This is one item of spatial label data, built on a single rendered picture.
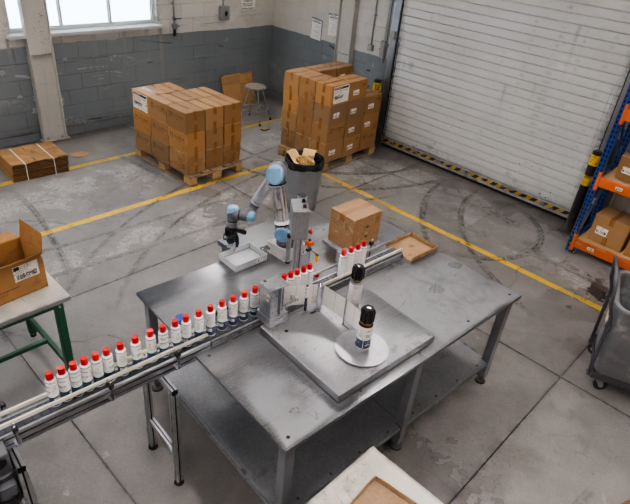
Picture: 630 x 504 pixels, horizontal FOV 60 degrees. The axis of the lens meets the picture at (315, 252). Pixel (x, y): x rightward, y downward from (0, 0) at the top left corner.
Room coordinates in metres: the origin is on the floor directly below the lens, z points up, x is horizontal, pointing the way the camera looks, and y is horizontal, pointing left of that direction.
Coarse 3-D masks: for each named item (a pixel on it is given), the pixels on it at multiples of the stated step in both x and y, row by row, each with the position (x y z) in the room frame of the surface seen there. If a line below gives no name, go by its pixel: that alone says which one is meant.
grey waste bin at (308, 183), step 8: (288, 168) 5.58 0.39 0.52; (288, 176) 5.58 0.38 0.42; (296, 176) 5.51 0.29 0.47; (304, 176) 5.50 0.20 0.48; (312, 176) 5.52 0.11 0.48; (320, 176) 5.64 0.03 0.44; (288, 184) 5.59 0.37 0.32; (296, 184) 5.52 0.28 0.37; (304, 184) 5.51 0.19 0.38; (312, 184) 5.54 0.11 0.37; (288, 192) 5.59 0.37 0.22; (296, 192) 5.52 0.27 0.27; (304, 192) 5.52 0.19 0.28; (312, 192) 5.56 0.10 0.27; (288, 200) 5.60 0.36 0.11; (312, 200) 5.57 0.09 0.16; (288, 208) 5.59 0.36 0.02; (312, 208) 5.60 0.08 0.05
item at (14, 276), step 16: (0, 240) 2.86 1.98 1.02; (16, 240) 2.90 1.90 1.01; (32, 240) 2.84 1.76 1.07; (0, 256) 2.80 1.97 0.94; (16, 256) 2.88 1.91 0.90; (32, 256) 2.69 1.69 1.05; (0, 272) 2.56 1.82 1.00; (16, 272) 2.63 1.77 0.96; (32, 272) 2.70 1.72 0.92; (0, 288) 2.54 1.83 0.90; (16, 288) 2.61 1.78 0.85; (32, 288) 2.69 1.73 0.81; (0, 304) 2.52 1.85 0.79
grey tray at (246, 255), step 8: (240, 248) 3.33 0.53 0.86; (248, 248) 3.37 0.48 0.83; (256, 248) 3.33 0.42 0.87; (224, 256) 3.23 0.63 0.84; (232, 256) 3.24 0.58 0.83; (240, 256) 3.25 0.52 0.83; (248, 256) 3.27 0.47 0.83; (256, 256) 3.28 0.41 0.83; (264, 256) 3.24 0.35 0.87; (232, 264) 3.08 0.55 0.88; (240, 264) 3.09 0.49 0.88; (248, 264) 3.13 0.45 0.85
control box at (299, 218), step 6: (294, 204) 2.90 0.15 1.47; (300, 204) 2.91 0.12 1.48; (306, 204) 2.92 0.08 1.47; (294, 210) 2.83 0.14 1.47; (300, 210) 2.83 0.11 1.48; (306, 210) 2.84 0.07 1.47; (294, 216) 2.81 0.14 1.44; (300, 216) 2.82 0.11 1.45; (306, 216) 2.82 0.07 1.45; (294, 222) 2.81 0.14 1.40; (300, 222) 2.82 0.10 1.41; (306, 222) 2.82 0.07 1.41; (294, 228) 2.81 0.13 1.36; (300, 228) 2.82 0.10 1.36; (306, 228) 2.82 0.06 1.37; (294, 234) 2.81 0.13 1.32; (300, 234) 2.82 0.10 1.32; (306, 234) 2.82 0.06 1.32
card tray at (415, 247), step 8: (400, 240) 3.72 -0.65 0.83; (408, 240) 3.73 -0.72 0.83; (416, 240) 3.75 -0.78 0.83; (424, 240) 3.72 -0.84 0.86; (408, 248) 3.61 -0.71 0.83; (416, 248) 3.62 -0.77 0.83; (424, 248) 3.64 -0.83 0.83; (432, 248) 3.59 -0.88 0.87; (408, 256) 3.49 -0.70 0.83; (416, 256) 3.45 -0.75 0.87
